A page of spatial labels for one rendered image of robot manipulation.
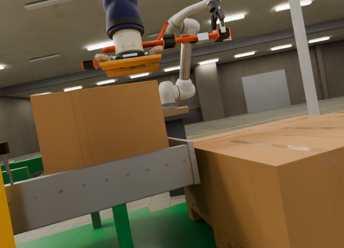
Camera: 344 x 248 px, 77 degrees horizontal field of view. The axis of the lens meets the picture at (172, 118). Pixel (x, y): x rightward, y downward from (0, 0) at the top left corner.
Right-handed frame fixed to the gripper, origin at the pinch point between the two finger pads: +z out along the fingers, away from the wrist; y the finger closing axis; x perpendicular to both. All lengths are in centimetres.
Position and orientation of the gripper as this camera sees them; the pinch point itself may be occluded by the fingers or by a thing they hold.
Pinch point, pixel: (219, 35)
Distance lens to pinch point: 154.5
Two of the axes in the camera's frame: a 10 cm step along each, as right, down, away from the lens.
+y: 1.2, -0.1, -9.9
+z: 1.8, 9.8, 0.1
